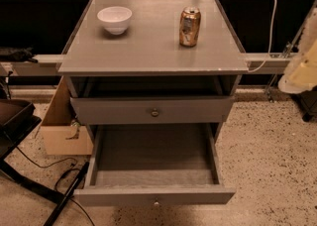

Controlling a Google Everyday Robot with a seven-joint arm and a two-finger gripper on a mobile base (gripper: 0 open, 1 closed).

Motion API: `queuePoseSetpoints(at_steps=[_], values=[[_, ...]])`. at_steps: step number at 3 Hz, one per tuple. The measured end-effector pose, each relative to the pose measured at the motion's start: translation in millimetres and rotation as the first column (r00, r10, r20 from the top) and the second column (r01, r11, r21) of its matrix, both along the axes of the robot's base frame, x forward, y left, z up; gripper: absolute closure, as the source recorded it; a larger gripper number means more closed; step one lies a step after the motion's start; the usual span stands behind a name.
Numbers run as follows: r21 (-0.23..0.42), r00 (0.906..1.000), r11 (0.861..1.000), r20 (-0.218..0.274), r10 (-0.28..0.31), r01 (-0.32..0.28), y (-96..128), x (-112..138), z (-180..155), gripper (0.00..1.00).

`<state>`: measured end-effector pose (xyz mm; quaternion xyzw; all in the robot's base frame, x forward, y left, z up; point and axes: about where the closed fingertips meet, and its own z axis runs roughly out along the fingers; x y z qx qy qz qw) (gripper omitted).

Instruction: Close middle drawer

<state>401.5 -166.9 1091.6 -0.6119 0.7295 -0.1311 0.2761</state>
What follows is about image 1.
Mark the grey drawer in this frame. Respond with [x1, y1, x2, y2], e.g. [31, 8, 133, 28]
[70, 96, 233, 125]
[75, 124, 235, 206]

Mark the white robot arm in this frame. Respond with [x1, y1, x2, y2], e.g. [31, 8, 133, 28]
[278, 8, 317, 94]

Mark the grey top drawer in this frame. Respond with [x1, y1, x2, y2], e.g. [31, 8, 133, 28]
[70, 96, 233, 125]

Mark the grey drawer cabinet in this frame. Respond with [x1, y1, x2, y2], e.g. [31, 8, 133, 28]
[56, 0, 250, 143]

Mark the dented gold soda can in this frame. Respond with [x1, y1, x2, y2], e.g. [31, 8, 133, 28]
[179, 7, 201, 47]

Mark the white ceramic bowl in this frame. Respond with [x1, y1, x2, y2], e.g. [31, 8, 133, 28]
[97, 6, 132, 35]

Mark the cardboard box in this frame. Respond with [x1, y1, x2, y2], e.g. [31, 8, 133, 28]
[40, 78, 93, 156]

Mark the black stand leg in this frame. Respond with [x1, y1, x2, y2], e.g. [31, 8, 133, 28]
[44, 162, 89, 226]

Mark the black chair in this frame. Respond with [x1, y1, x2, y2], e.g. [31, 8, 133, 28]
[0, 99, 63, 204]

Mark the dark cabinet at right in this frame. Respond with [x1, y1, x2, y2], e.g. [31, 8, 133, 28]
[295, 87, 317, 122]

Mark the black bag on rail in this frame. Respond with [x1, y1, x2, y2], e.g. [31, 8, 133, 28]
[0, 47, 38, 63]

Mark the black cable on floor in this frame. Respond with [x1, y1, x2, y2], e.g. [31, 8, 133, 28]
[13, 145, 97, 226]

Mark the white hanging cable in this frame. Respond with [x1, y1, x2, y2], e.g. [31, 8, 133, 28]
[247, 0, 279, 73]

